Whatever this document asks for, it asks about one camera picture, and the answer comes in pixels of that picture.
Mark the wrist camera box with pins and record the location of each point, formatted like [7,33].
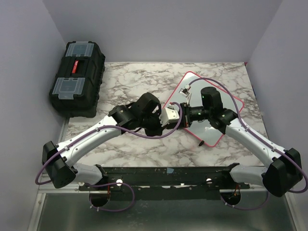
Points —
[169,116]
[186,93]

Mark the blue tape piece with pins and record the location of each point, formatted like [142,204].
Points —
[169,170]

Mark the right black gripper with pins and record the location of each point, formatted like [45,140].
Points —
[186,120]

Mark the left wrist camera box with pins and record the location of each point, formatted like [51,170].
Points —
[169,116]

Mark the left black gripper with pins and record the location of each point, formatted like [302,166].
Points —
[158,131]

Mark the black plastic toolbox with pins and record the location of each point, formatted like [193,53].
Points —
[75,90]

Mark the aluminium extrusion frame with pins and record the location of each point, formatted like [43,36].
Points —
[70,127]

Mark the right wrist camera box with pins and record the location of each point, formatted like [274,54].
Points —
[186,93]

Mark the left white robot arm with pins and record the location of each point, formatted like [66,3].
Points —
[61,161]

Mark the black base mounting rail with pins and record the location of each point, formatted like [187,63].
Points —
[153,183]

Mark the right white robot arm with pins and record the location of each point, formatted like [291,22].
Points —
[282,168]

